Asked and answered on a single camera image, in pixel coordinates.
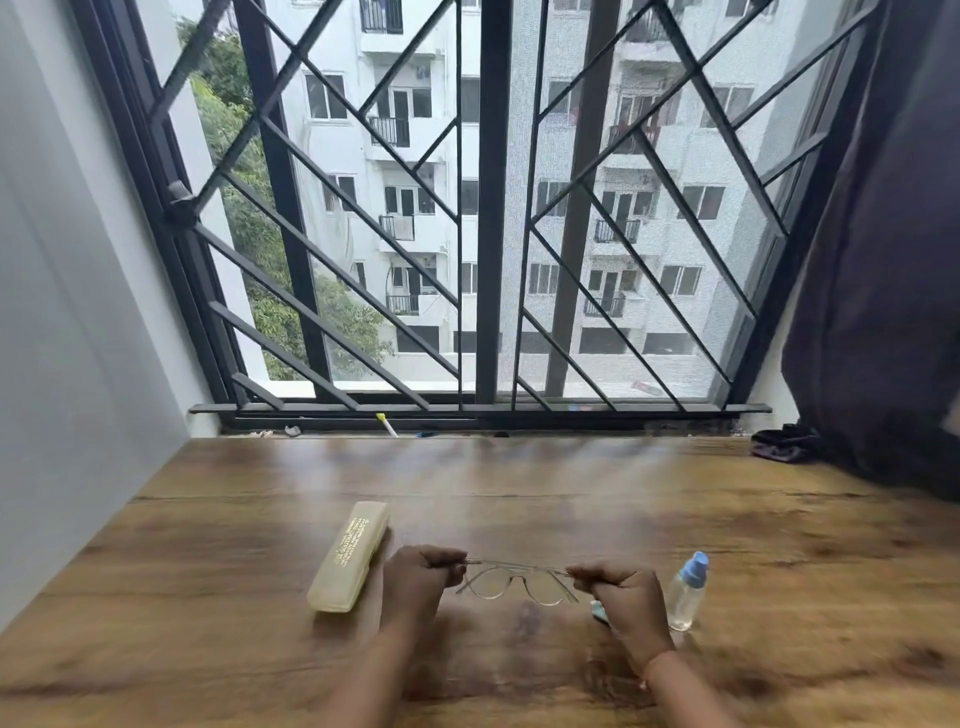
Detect green tree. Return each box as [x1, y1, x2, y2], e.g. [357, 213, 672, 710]
[176, 18, 395, 382]

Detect dark curtain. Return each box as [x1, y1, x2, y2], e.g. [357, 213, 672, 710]
[781, 0, 960, 500]

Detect white apartment building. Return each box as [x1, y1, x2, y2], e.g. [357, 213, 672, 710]
[277, 0, 849, 384]

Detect clear-framed eyeglasses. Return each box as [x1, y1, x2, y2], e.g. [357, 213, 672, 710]
[455, 558, 581, 607]

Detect pink wrist thread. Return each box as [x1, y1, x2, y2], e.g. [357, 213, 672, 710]
[641, 648, 680, 688]

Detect translucent yellowish glasses case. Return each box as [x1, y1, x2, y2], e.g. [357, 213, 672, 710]
[307, 500, 391, 614]

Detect small spray bottle blue cap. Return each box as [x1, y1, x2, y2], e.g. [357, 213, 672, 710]
[667, 551, 710, 634]

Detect person's left hand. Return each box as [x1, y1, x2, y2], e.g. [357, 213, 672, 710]
[378, 545, 469, 635]

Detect person's right hand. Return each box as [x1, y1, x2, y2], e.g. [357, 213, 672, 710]
[566, 560, 676, 676]

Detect black metal window grille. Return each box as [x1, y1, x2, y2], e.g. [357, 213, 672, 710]
[146, 0, 879, 415]

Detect dark crumpled cloth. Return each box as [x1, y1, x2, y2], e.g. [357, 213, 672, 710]
[751, 423, 823, 463]

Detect person's left forearm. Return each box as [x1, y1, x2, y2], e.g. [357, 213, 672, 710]
[318, 618, 436, 728]

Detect black window frame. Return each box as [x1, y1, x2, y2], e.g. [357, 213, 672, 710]
[71, 0, 886, 433]

